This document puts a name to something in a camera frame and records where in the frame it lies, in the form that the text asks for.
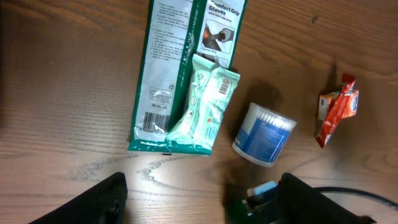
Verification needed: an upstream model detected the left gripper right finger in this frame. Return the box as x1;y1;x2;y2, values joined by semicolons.
276;173;376;224

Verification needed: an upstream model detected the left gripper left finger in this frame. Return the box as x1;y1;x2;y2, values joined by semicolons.
32;172;127;224

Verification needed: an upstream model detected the white cylindrical container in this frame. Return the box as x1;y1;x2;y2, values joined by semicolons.
232;103;297;167

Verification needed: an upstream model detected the orange Kleenex tissue pack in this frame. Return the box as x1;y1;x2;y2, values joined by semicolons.
318;90;359;121

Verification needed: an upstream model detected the red snack sachet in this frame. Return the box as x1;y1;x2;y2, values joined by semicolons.
315;73;356;148

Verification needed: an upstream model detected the mint green wipes pack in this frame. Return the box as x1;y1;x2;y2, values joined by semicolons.
166;54;240;154

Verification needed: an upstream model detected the green 3M gloves package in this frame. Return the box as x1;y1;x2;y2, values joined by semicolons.
129;0;247;156

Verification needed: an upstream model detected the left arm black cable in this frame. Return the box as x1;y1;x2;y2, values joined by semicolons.
313;186;398;212

